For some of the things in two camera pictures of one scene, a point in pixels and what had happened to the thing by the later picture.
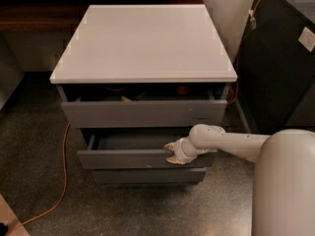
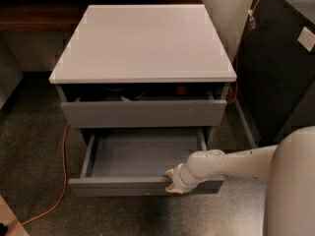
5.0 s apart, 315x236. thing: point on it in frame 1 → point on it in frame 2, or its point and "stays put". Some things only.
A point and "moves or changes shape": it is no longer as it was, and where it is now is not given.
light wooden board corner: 9,217 stays put
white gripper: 179,149 → 178,179
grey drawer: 135,148 moves or changes shape
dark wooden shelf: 66,13 stays put
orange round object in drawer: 182,89 stays put
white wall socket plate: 307,38 stays put
